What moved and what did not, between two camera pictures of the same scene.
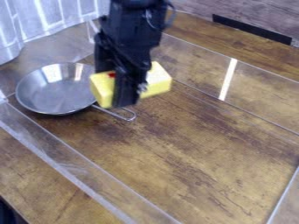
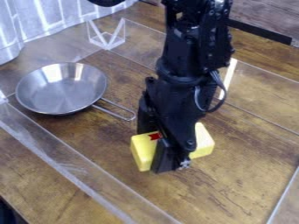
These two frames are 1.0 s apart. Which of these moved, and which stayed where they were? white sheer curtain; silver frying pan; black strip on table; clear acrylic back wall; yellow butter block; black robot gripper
Moved: black robot gripper; yellow butter block
Stayed: white sheer curtain; silver frying pan; black strip on table; clear acrylic back wall
